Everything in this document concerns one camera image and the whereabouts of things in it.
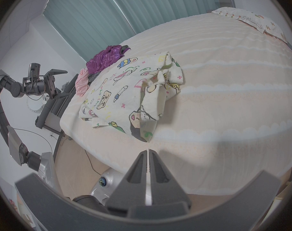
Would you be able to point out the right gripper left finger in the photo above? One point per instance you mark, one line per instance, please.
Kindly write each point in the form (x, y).
(129, 191)

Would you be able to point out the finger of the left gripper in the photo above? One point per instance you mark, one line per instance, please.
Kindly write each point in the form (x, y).
(61, 95)
(57, 72)

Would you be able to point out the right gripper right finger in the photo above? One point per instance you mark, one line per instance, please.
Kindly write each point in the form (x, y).
(167, 191)

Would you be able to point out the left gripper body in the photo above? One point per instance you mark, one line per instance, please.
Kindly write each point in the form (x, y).
(49, 85)

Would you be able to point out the white printed pyjama top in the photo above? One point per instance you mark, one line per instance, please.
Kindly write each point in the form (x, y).
(126, 100)

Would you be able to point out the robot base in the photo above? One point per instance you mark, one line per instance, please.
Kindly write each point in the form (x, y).
(49, 169)

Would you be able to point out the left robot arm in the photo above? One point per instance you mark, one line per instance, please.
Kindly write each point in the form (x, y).
(1, 109)

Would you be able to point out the black chest of drawers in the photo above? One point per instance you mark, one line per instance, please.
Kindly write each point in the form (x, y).
(54, 107)

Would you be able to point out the pink garment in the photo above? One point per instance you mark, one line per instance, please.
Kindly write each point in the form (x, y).
(82, 82)

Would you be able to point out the round white mirror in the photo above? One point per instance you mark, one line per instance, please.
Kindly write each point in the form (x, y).
(36, 107)

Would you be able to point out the purple garment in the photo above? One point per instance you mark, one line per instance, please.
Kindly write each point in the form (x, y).
(104, 60)

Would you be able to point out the bed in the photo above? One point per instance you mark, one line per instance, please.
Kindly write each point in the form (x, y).
(208, 92)

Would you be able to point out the grey bedside table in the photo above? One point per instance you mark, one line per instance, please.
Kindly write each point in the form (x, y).
(225, 2)

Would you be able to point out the white printed pillow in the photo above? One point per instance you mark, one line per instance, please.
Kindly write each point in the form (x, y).
(256, 20)

